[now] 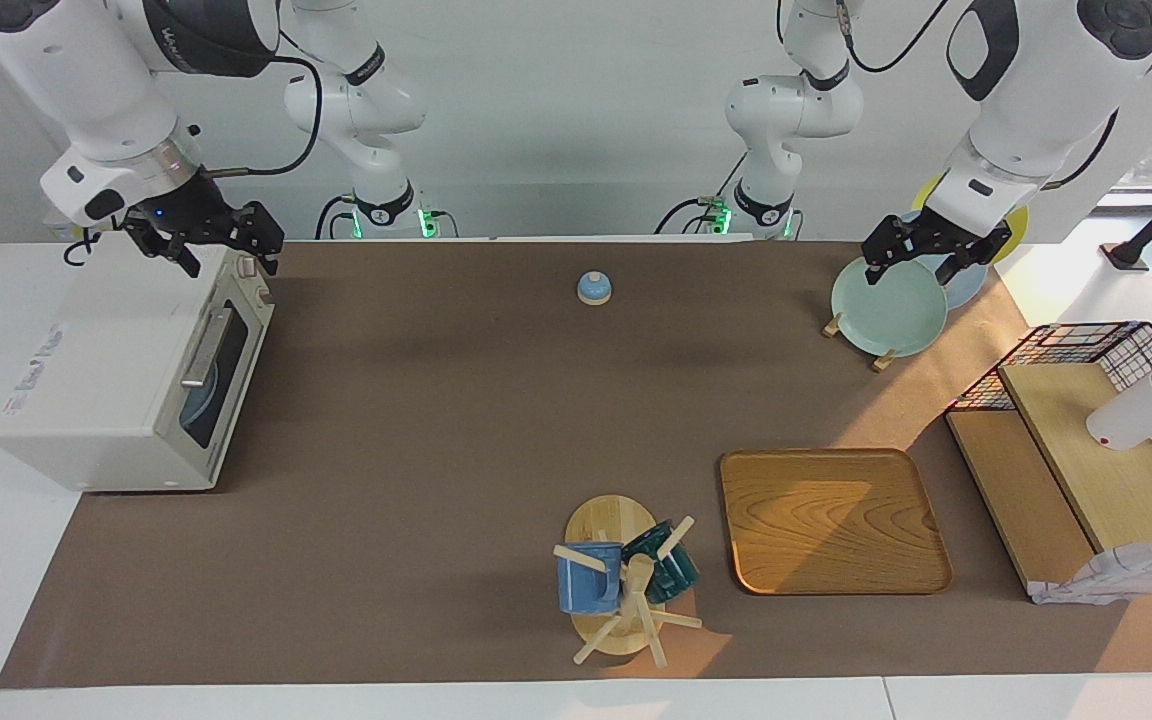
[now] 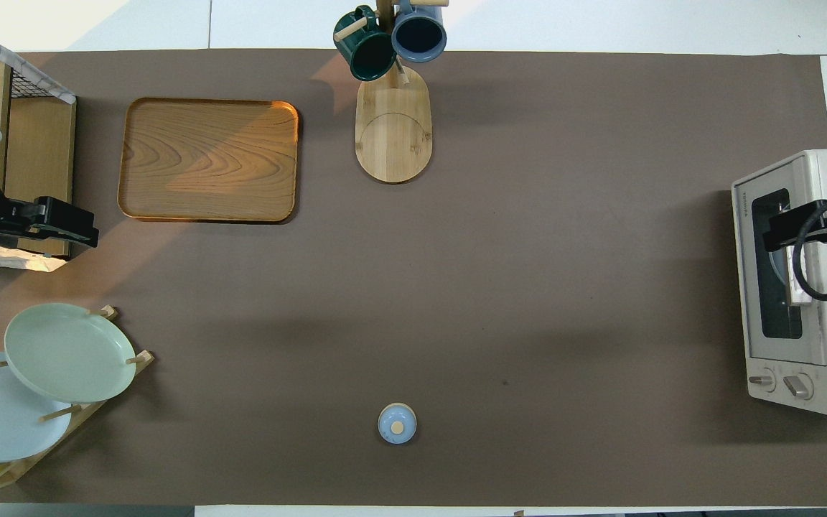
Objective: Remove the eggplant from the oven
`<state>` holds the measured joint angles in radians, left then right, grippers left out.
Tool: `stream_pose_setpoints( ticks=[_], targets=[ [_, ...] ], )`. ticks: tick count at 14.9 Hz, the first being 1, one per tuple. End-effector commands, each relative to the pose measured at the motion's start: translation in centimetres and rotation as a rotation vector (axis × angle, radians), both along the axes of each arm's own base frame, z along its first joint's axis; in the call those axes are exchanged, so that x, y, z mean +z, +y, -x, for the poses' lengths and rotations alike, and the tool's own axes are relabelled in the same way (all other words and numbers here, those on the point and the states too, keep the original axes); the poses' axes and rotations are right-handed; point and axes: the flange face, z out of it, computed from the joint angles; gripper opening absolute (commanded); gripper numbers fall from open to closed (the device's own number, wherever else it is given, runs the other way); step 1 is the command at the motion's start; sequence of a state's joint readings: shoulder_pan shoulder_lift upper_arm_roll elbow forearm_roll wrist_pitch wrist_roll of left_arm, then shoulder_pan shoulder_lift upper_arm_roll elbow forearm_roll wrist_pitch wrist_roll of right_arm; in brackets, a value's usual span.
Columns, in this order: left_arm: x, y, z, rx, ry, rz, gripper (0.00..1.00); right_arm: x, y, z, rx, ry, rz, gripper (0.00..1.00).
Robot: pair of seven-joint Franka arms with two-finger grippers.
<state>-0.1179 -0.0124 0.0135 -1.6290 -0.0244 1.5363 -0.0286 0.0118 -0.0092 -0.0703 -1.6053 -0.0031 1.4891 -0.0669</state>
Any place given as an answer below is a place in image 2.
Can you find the oven door with glass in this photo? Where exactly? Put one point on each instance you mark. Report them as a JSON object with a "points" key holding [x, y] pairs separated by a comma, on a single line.
{"points": [[751, 287]]}

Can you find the wooden shelf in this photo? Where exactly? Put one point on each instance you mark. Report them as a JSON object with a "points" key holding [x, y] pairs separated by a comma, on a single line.
{"points": [[40, 143]]}

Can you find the blue mug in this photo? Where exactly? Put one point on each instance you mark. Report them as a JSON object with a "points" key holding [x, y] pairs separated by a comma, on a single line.
{"points": [[419, 36]]}

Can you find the brown table mat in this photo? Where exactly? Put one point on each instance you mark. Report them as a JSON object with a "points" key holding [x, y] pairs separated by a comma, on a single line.
{"points": [[528, 287]]}

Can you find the wooden mug tree stand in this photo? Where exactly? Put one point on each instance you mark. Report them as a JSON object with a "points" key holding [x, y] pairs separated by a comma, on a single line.
{"points": [[393, 136]]}

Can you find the wooden tray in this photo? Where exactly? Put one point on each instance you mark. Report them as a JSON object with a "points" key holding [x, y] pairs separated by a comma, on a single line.
{"points": [[209, 161]]}

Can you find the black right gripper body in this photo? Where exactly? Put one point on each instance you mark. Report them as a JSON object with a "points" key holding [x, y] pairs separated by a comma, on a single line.
{"points": [[779, 228]]}

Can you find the pale green plate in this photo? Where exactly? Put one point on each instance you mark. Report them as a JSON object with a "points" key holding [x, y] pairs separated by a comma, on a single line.
{"points": [[69, 352]]}

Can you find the dark green mug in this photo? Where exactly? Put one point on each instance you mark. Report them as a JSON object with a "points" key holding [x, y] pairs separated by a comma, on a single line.
{"points": [[365, 54]]}

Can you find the wooden plate rack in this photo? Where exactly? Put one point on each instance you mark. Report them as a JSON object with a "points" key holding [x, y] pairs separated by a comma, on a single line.
{"points": [[62, 431]]}

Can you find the silver oven knob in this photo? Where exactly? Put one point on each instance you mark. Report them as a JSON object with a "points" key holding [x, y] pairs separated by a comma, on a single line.
{"points": [[798, 386], [762, 380]]}

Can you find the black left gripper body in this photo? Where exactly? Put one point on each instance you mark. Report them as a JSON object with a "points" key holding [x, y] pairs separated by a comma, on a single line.
{"points": [[15, 221]]}

